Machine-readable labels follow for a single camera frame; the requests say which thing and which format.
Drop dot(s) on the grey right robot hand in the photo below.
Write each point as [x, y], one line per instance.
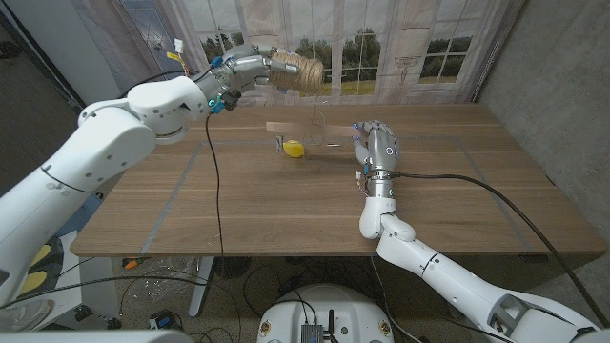
[381, 150]

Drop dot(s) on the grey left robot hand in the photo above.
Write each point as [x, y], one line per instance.
[238, 71]

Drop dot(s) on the jute twine spool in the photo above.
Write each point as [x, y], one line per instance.
[305, 74]

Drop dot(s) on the jute thread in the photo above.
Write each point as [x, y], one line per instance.
[315, 107]

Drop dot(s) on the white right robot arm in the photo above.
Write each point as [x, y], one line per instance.
[453, 281]

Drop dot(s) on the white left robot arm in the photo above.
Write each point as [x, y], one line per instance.
[95, 152]

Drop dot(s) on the yellow toy lemon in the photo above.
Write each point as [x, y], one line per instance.
[293, 148]

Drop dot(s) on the printed window backdrop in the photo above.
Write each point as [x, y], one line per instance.
[381, 28]

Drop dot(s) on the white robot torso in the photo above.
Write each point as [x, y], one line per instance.
[329, 300]

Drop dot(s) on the black round floor fan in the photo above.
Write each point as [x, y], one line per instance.
[232, 268]

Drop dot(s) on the grey electronics box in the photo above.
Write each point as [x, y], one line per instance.
[311, 333]

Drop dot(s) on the white table leg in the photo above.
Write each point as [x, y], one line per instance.
[202, 286]

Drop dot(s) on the small orange floor tool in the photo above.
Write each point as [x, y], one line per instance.
[132, 263]

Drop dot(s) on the blue floor adapter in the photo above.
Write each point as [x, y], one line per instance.
[163, 320]

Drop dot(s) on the black yellow foot pedal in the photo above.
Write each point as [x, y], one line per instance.
[38, 281]

